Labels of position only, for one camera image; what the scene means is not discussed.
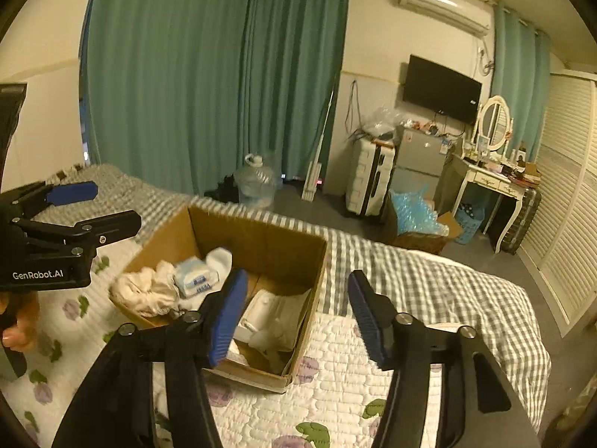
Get blue plastic bags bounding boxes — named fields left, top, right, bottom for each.
left=391, top=184, right=448, bottom=236

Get grey mini fridge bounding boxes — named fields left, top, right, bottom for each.
left=394, top=126, right=455, bottom=197

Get cream louvered wardrobe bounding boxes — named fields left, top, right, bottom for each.
left=518, top=70, right=597, bottom=337

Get narrow green curtain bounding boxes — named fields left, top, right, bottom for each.
left=490, top=2, right=552, bottom=122

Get floral quilted blanket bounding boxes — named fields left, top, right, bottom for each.
left=0, top=243, right=444, bottom=448

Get cream cloth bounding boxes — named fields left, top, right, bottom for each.
left=112, top=261, right=182, bottom=319

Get clear water jug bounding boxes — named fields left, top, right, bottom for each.
left=234, top=153, right=277, bottom=208

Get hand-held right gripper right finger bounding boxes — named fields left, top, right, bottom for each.
left=347, top=270, right=542, bottom=448

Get wide green curtain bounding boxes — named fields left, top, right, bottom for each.
left=79, top=0, right=351, bottom=197

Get black wall television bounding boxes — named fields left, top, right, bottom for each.
left=402, top=54, right=483, bottom=124

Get person's left hand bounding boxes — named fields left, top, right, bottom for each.
left=0, top=292, right=42, bottom=352

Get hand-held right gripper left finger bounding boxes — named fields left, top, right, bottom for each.
left=51, top=268, right=249, bottom=448

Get dark floor bag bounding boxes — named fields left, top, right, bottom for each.
left=205, top=175, right=241, bottom=201

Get blue basket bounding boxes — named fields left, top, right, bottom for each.
left=454, top=203, right=488, bottom=246

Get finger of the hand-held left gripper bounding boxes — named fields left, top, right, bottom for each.
left=0, top=180, right=100, bottom=225
left=9, top=210, right=142, bottom=258

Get white mop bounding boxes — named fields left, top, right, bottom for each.
left=302, top=86, right=337, bottom=202

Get white oval vanity mirror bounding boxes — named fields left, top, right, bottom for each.
left=473, top=96, right=514, bottom=152

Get brown box stack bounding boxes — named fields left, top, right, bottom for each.
left=513, top=161, right=542, bottom=187

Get white ribbed suitcase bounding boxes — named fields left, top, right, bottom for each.
left=345, top=137, right=397, bottom=218

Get grey plaid suitcase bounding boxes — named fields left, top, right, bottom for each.
left=506, top=186, right=543, bottom=256

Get white air conditioner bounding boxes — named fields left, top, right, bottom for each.
left=398, top=0, right=493, bottom=35

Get hanging black cable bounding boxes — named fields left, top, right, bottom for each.
left=347, top=79, right=362, bottom=138

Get white and blue sock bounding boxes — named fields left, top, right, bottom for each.
left=174, top=258, right=222, bottom=298

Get grey gingham bed sheet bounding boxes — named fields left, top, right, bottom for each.
left=32, top=163, right=553, bottom=435

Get clear plastic bags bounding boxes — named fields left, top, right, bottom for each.
left=359, top=106, right=402, bottom=138

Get floor cardboard box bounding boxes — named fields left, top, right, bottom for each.
left=382, top=191, right=463, bottom=256

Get white dressing table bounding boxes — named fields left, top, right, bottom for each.
left=450, top=149, right=528, bottom=253

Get cream soft pouch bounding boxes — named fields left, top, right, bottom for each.
left=254, top=289, right=312, bottom=353

